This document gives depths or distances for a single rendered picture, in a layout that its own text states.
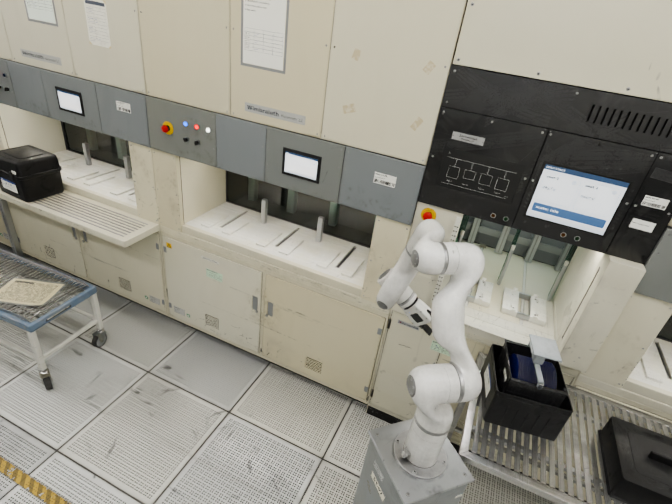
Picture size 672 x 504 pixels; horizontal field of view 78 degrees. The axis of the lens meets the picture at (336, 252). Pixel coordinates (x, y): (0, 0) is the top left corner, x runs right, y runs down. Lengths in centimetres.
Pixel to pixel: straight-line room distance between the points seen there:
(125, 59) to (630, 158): 229
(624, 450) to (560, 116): 121
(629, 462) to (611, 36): 143
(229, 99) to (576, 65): 144
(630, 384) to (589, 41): 140
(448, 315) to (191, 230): 174
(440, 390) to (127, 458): 174
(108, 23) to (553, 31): 202
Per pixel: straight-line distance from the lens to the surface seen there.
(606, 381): 224
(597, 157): 177
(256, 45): 205
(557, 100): 173
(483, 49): 172
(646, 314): 205
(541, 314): 233
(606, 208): 183
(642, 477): 190
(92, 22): 270
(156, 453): 256
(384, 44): 180
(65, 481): 260
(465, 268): 131
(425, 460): 160
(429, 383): 132
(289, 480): 242
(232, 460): 248
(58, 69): 299
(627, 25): 173
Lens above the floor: 209
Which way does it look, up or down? 31 degrees down
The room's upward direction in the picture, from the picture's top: 8 degrees clockwise
